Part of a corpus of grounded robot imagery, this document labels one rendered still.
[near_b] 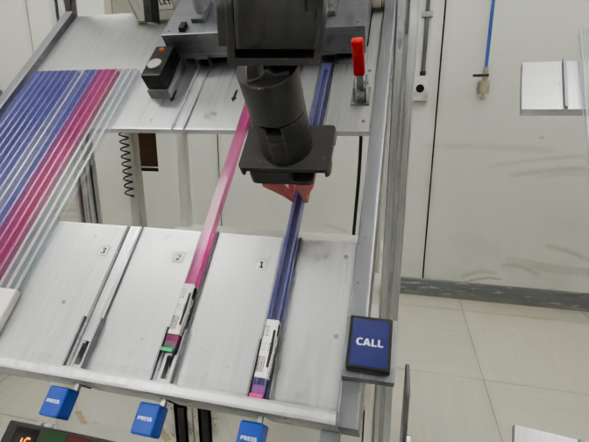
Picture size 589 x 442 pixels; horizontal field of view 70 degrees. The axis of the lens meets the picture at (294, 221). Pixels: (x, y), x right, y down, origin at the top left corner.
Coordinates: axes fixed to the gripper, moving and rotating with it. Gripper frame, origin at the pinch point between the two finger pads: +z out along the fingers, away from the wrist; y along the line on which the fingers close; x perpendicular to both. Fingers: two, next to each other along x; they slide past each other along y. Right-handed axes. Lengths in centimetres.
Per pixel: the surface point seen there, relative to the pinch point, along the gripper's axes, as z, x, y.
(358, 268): -0.2, 10.0, -8.4
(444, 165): 133, -119, -36
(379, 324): -3.4, 17.3, -11.2
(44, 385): 105, 17, 113
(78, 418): 49, 28, 53
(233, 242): 0.9, 7.1, 7.6
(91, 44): 0, -35, 49
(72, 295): 1.0, 16.3, 26.9
